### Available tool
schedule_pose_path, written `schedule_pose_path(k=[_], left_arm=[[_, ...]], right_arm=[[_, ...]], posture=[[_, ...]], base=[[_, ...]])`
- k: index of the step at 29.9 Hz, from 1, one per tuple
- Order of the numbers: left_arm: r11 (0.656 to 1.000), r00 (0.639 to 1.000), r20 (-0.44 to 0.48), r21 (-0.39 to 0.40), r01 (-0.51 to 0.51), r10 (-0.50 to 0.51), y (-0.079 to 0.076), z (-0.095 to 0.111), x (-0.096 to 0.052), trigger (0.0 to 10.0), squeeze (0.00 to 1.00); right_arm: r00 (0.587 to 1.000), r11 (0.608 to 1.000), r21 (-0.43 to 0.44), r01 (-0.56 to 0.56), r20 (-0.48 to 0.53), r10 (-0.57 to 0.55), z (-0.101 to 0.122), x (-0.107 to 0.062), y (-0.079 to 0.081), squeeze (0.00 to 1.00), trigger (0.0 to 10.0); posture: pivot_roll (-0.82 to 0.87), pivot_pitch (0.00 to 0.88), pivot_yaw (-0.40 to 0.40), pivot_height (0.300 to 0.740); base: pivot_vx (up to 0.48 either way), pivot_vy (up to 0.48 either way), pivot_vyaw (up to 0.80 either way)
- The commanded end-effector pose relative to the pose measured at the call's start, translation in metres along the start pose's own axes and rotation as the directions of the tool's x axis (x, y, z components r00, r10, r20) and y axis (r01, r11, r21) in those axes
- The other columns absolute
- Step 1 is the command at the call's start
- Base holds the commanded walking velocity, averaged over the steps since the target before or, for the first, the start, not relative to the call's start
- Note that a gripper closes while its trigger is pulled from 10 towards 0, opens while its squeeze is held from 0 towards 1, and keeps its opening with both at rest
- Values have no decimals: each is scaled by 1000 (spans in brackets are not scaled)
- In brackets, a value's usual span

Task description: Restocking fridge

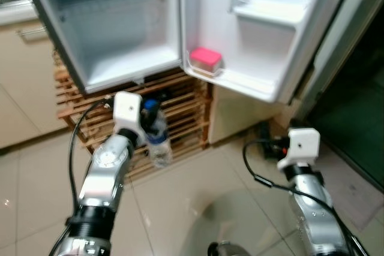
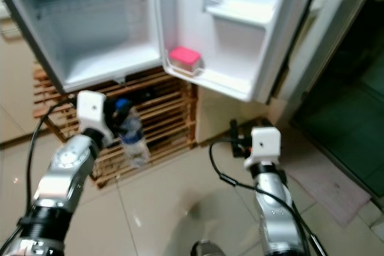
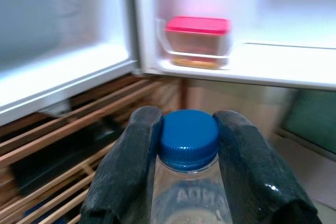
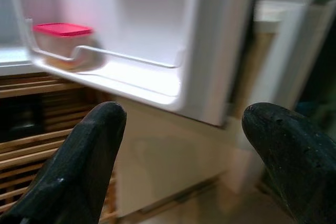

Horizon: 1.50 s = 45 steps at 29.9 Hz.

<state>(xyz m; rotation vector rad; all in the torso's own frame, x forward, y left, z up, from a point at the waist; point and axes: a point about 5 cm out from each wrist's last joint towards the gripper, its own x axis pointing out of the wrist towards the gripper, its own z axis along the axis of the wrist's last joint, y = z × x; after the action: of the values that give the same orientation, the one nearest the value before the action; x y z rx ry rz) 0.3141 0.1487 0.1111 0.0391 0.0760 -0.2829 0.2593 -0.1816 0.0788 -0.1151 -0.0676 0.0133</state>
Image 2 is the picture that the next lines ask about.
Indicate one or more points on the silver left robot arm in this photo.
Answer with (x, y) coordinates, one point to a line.
(63, 172)

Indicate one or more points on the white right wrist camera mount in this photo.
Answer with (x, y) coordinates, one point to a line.
(264, 143)

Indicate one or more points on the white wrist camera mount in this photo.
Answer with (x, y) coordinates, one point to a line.
(93, 109)
(264, 143)

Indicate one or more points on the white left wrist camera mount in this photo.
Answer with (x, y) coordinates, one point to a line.
(93, 109)

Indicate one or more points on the pink lidded container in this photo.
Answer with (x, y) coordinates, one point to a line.
(184, 58)

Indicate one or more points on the clear blue-capped water bottle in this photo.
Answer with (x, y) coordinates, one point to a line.
(137, 142)

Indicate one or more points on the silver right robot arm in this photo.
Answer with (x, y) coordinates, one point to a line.
(276, 208)

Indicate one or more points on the white-lined fridge door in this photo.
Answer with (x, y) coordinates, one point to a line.
(234, 46)

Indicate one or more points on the white door frame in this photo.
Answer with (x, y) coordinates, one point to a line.
(330, 22)

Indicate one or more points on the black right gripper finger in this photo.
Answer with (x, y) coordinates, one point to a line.
(233, 127)

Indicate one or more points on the beige kitchen cabinet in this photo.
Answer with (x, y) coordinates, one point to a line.
(18, 88)

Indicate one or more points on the wooden slatted rack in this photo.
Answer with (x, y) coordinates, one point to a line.
(168, 112)

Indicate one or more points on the grey robot leg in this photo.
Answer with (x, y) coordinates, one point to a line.
(210, 249)

